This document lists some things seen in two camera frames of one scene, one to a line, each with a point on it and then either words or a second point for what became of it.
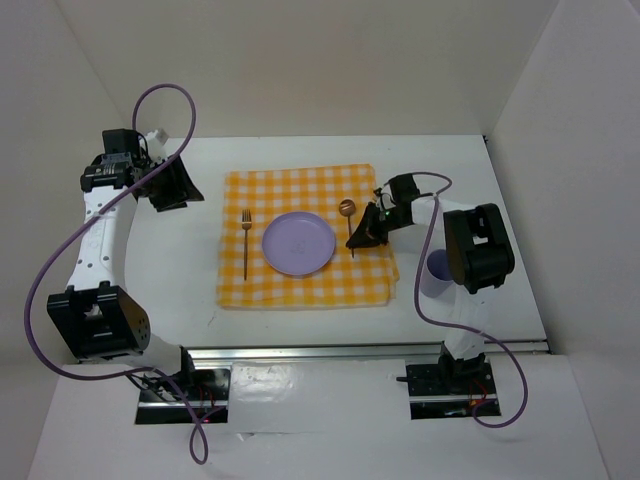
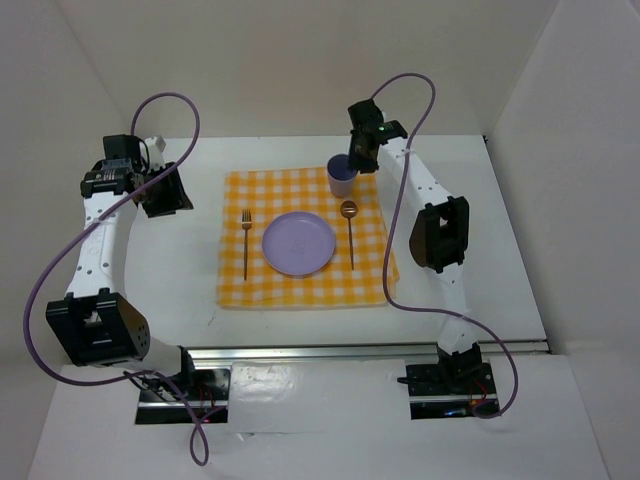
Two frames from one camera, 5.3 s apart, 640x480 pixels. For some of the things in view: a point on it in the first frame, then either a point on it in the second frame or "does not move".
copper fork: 246,223 does not move
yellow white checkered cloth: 251,199 does not move
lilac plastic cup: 436,277 → 341,176
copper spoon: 347,207 does not move
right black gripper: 368,232 → 355,163
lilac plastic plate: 298,243 does not move
